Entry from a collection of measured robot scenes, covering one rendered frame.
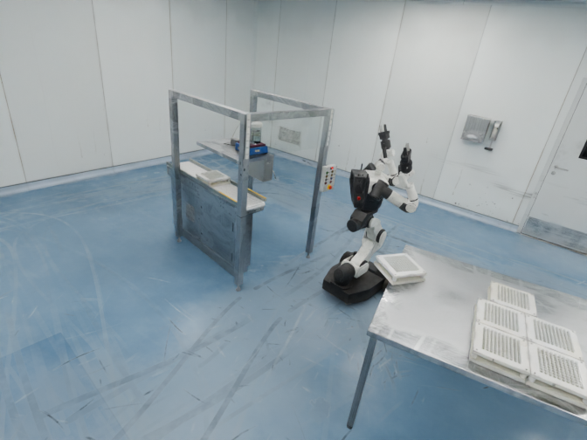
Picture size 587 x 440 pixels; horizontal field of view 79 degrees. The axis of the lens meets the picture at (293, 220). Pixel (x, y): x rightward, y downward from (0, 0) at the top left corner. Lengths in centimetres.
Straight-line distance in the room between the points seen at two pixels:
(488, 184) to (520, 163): 49
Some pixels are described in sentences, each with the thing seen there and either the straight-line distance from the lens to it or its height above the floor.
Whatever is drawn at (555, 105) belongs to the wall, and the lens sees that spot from 581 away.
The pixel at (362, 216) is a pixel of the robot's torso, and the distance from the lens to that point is 309.
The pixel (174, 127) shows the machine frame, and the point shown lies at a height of 129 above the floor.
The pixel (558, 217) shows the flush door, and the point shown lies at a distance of 606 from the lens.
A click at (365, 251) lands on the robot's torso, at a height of 41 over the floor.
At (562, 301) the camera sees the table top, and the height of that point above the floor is 82.
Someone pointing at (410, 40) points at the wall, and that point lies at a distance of 622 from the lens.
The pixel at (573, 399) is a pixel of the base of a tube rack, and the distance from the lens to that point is 215.
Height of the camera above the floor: 211
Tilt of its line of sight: 26 degrees down
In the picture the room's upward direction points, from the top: 7 degrees clockwise
